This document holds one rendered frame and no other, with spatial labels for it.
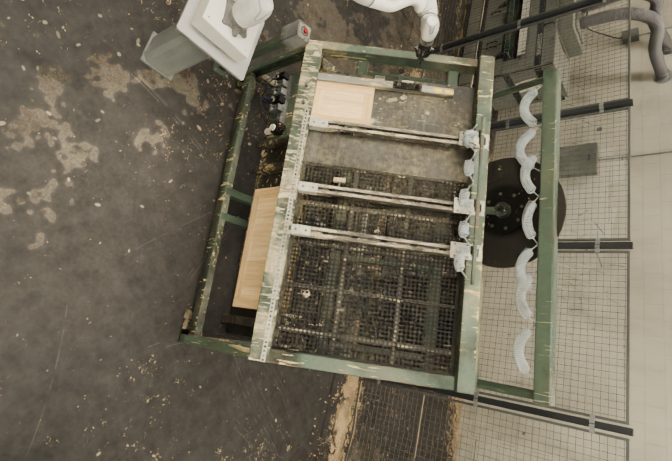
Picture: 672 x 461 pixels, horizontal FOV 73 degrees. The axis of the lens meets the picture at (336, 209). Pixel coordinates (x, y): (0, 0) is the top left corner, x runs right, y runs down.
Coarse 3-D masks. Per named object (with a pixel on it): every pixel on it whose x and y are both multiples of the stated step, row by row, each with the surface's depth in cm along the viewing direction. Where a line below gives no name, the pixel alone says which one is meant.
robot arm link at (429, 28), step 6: (426, 18) 270; (432, 18) 269; (426, 24) 270; (432, 24) 269; (438, 24) 271; (420, 30) 281; (426, 30) 273; (432, 30) 272; (426, 36) 277; (432, 36) 277
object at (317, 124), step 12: (312, 120) 308; (324, 120) 308; (336, 132) 311; (348, 132) 309; (360, 132) 306; (372, 132) 305; (384, 132) 305; (396, 132) 305; (408, 132) 305; (420, 132) 305; (468, 132) 289; (480, 132) 286; (432, 144) 308; (444, 144) 305; (456, 144) 303
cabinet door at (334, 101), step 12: (324, 84) 321; (336, 84) 320; (348, 84) 320; (324, 96) 318; (336, 96) 318; (348, 96) 318; (360, 96) 318; (372, 96) 318; (312, 108) 316; (324, 108) 316; (336, 108) 316; (348, 108) 316; (360, 108) 316; (336, 120) 313; (348, 120) 313; (360, 120) 313
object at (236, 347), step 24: (264, 72) 370; (240, 96) 368; (240, 120) 358; (240, 144) 357; (264, 144) 359; (264, 168) 350; (216, 216) 341; (216, 240) 334; (240, 264) 344; (240, 312) 329; (192, 336) 317; (312, 336) 333
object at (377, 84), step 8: (320, 80) 321; (328, 80) 319; (336, 80) 319; (344, 80) 319; (352, 80) 319; (360, 80) 319; (368, 80) 319; (376, 80) 319; (376, 88) 320; (384, 88) 319; (392, 88) 317; (424, 88) 317; (432, 88) 316; (440, 88) 316; (440, 96) 318; (448, 96) 317
